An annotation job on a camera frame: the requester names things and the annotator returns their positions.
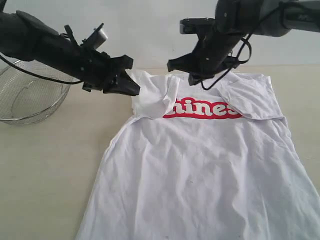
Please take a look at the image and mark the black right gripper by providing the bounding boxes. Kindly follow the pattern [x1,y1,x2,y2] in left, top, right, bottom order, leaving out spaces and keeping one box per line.
[166,27,240,86]

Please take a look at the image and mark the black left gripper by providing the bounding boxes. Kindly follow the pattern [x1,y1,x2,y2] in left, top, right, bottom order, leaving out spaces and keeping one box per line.
[72,48,140,96]

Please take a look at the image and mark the white t-shirt red lettering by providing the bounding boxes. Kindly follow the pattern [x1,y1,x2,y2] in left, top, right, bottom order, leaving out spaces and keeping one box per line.
[76,70,320,240]

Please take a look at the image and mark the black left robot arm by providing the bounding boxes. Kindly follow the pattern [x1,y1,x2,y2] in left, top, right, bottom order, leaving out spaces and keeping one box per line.
[0,10,140,96]

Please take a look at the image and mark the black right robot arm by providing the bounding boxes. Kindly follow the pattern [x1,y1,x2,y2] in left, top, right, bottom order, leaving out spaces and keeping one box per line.
[167,0,320,86]

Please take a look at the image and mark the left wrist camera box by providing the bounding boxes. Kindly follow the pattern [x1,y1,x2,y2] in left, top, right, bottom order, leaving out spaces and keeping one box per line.
[80,23,108,50]

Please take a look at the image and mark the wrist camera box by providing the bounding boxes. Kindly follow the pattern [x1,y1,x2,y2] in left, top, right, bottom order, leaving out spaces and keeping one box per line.
[80,23,108,50]
[179,17,216,35]

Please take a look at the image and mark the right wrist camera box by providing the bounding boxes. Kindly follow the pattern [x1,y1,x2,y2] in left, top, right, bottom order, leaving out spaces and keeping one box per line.
[179,17,216,35]

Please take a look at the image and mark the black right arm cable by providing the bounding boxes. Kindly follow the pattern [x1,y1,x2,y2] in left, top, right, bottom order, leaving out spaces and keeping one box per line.
[199,0,288,91]

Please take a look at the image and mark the metal mesh strainer bowl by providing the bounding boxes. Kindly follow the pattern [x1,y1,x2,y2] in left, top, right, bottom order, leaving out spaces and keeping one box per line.
[0,65,71,125]

